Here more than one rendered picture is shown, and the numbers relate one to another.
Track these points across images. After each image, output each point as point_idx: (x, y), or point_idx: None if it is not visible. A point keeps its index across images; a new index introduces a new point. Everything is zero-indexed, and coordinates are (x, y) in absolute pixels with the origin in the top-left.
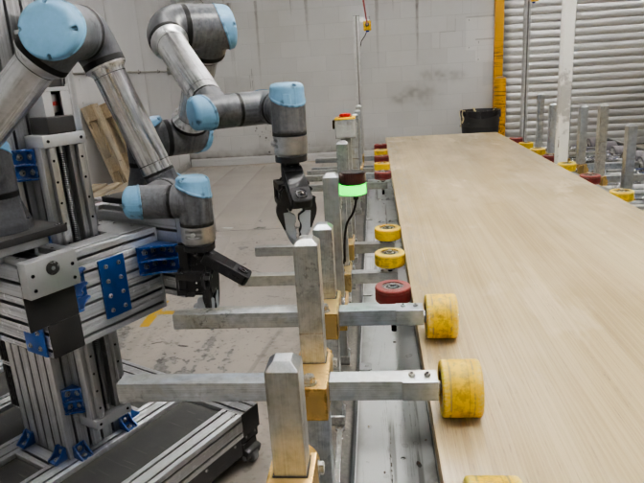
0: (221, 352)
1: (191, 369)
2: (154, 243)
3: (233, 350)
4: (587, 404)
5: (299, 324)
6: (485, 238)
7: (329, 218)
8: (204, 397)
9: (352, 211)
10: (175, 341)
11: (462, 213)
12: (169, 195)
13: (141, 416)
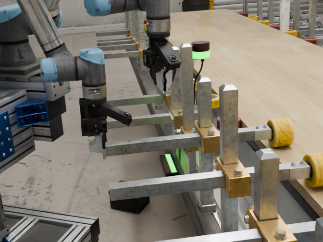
0: (43, 187)
1: (22, 202)
2: (28, 102)
3: (52, 185)
4: None
5: (224, 139)
6: (267, 84)
7: (185, 75)
8: (167, 191)
9: (160, 71)
10: (1, 183)
11: (241, 68)
12: (77, 63)
13: (11, 237)
